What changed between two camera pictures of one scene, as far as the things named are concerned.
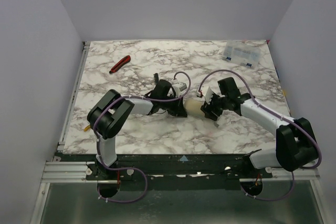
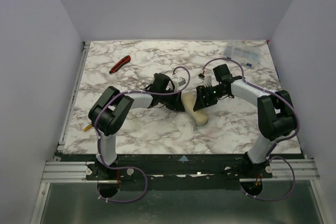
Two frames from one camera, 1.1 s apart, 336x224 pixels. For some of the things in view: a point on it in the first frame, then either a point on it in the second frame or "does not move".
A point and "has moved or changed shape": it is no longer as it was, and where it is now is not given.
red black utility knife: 120,64 does not move
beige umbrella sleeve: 193,107 has moved or changed shape
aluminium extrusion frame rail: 68,171 does not move
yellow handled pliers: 86,128 does not move
